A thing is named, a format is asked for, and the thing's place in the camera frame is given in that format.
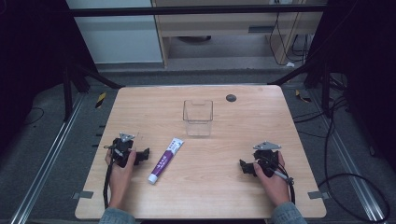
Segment long black floor cable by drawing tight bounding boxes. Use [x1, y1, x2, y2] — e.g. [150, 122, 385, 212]
[291, 73, 391, 224]

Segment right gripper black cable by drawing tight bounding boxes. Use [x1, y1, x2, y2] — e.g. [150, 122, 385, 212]
[261, 156, 296, 205]

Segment black metal stand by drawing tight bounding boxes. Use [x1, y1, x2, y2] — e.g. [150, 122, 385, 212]
[266, 57, 333, 119]
[62, 57, 125, 123]

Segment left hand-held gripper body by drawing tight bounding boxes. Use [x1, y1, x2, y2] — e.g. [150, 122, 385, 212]
[109, 132, 138, 169]

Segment hanging black cables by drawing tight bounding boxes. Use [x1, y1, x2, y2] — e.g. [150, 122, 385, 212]
[268, 0, 312, 67]

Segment yellow black tape strip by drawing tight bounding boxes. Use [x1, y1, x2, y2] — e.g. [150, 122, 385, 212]
[294, 89, 312, 104]
[94, 91, 107, 109]

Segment person's left hand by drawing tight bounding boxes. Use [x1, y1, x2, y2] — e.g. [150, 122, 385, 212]
[105, 149, 138, 204]

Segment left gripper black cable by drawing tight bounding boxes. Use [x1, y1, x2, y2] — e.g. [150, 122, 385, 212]
[103, 144, 124, 210]

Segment metal floor rail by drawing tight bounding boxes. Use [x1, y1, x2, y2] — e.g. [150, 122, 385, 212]
[8, 92, 87, 224]
[309, 89, 388, 224]

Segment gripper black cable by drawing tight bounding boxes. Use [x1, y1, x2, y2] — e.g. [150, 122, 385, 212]
[103, 144, 124, 210]
[261, 156, 296, 205]

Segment purple white toothpaste tube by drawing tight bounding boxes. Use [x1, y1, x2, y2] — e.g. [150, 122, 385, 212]
[147, 136, 185, 185]

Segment grey tape piece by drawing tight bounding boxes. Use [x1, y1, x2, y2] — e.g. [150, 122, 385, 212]
[71, 189, 94, 201]
[306, 190, 331, 201]

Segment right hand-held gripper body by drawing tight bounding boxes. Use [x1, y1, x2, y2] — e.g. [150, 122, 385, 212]
[252, 141, 282, 178]

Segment light wooden desk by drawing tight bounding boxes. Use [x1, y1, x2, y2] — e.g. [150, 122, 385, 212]
[150, 0, 329, 67]

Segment dark curtain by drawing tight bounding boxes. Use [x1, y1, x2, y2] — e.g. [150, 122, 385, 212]
[0, 0, 98, 157]
[304, 0, 396, 175]

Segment person's right hand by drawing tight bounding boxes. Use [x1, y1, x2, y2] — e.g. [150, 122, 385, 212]
[252, 150, 291, 206]

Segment clear plastic container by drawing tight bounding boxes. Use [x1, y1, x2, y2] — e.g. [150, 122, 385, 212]
[182, 99, 215, 138]

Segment thin black floor cable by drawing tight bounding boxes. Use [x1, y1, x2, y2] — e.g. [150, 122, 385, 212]
[21, 106, 46, 127]

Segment black horizontal frame bar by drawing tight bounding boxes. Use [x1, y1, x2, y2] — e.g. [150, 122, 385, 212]
[68, 5, 327, 18]

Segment white cabinet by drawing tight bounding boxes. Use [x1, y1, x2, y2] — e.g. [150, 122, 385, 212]
[64, 0, 164, 65]

